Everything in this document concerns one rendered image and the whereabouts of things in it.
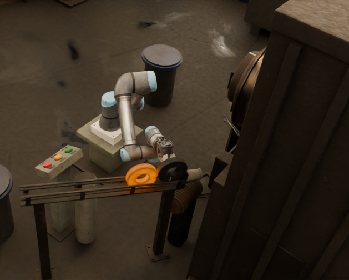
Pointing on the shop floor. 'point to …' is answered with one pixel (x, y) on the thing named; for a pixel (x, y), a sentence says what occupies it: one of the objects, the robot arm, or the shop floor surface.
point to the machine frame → (293, 158)
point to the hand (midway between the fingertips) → (172, 166)
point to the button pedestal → (60, 222)
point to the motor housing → (183, 211)
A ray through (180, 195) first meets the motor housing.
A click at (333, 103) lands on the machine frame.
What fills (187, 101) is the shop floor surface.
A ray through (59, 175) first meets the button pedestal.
